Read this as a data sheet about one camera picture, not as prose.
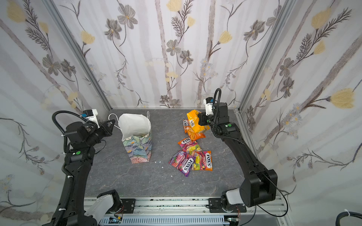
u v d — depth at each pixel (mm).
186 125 1071
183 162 869
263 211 440
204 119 694
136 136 730
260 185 413
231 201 624
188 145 954
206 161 882
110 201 626
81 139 525
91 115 611
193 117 800
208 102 688
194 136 983
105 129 619
